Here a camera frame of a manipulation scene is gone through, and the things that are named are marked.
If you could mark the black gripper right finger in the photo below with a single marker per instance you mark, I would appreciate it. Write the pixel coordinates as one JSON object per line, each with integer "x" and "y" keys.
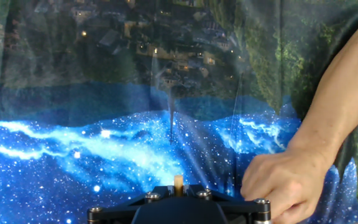
{"x": 228, "y": 203}

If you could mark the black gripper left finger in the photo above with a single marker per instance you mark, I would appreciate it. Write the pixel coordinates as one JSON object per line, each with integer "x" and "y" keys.
{"x": 141, "y": 203}

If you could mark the short wooden stick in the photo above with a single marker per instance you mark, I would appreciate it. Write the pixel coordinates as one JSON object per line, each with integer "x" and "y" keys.
{"x": 178, "y": 183}

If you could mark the person's right forearm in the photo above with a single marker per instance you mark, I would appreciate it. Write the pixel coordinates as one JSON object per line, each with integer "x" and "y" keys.
{"x": 343, "y": 93}

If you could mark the person's right hand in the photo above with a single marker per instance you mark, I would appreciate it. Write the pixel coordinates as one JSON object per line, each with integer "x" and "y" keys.
{"x": 291, "y": 180}

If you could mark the night sky landscape printed cloth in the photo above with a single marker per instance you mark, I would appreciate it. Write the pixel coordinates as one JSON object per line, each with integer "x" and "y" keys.
{"x": 104, "y": 140}

